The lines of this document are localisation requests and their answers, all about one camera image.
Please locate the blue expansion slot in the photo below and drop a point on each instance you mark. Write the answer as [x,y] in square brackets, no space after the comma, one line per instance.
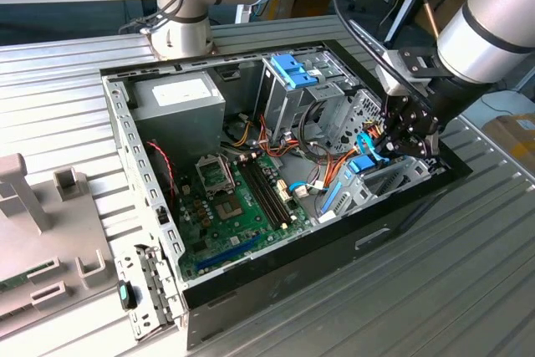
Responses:
[227,253]

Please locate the black camera bracket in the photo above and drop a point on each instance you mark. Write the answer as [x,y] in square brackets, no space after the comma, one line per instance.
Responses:
[418,62]

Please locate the metal drive cage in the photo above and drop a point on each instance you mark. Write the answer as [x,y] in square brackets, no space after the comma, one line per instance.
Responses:
[288,110]

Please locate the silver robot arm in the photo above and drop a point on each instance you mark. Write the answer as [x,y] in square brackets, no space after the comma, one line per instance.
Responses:
[489,18]

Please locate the blue plastic drive latch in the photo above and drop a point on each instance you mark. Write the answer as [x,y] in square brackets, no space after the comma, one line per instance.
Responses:
[292,70]

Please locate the white side table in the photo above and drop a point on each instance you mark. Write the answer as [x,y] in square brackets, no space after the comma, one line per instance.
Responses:
[510,104]

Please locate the green RAM stick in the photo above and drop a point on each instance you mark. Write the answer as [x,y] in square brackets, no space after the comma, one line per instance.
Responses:
[12,284]

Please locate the black RAM slot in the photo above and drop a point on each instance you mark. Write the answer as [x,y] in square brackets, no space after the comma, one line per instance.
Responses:
[266,195]
[271,193]
[261,196]
[276,191]

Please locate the cardboard box with label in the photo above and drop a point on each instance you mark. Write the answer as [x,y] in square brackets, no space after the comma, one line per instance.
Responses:
[512,139]

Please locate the white board connector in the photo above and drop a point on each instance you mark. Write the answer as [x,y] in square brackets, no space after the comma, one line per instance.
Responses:
[283,191]

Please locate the grey power supply unit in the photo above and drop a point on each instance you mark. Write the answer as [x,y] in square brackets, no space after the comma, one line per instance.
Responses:
[179,127]

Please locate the grey parts rack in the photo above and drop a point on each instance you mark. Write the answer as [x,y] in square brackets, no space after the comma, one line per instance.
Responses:
[54,227]

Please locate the black tripod stand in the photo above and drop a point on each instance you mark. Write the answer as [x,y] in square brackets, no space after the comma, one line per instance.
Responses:
[400,18]

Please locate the green motherboard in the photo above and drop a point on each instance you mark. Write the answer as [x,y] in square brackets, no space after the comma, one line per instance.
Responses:
[217,233]

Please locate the black open PC case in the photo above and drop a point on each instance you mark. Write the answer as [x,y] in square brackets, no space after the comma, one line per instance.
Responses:
[292,277]

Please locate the CPU socket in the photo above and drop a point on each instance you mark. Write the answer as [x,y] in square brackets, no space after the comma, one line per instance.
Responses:
[229,208]

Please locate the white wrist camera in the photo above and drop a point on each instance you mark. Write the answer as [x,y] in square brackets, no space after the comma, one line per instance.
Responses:
[390,79]

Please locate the small brown cardboard box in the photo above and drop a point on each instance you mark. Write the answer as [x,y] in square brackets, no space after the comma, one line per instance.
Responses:
[311,6]

